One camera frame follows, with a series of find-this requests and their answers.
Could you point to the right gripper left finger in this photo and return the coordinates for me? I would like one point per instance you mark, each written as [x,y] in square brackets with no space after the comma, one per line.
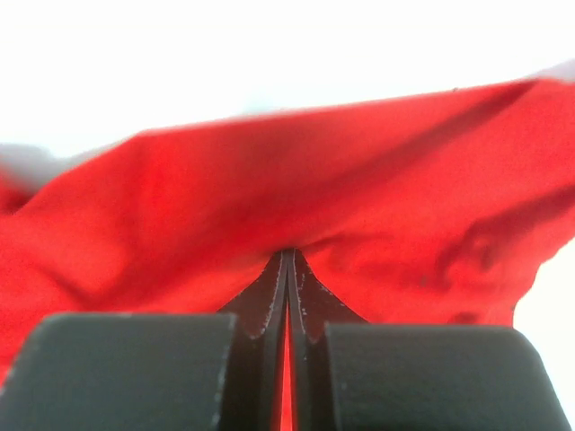
[144,371]

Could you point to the red t shirt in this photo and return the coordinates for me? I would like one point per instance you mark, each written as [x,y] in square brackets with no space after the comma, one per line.
[428,210]

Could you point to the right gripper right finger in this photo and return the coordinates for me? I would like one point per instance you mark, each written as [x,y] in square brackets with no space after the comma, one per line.
[349,374]

